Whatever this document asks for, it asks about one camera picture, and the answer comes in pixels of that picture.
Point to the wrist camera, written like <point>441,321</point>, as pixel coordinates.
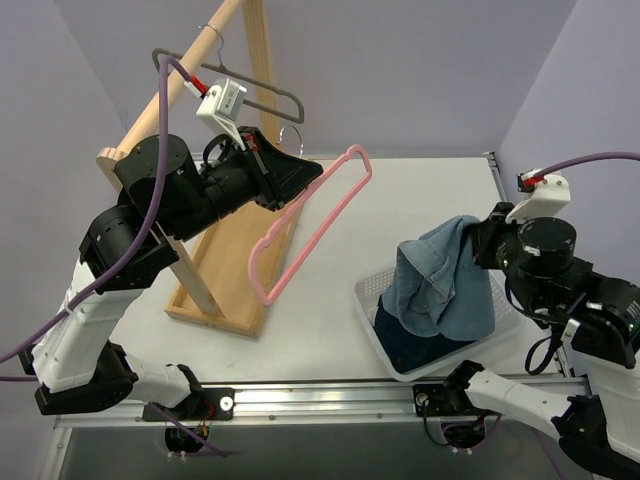
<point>546,196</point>
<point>219,107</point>

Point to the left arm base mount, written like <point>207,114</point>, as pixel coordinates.
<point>188,426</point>

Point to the aluminium rail frame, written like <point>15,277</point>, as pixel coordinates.
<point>313,399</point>

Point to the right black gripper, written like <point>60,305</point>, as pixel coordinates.
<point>482,240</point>

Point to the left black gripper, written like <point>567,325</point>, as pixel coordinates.
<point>262,170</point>

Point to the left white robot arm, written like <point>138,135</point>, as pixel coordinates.
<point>165,197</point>

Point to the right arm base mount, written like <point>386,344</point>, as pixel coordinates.
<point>470,427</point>

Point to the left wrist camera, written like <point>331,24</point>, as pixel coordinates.
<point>219,107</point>

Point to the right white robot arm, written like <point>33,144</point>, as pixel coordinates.
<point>598,316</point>

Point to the wooden clothes rack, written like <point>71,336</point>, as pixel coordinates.
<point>214,288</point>

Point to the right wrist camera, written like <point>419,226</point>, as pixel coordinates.
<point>546,196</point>

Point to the white plastic basket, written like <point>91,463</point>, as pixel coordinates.
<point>368,290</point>

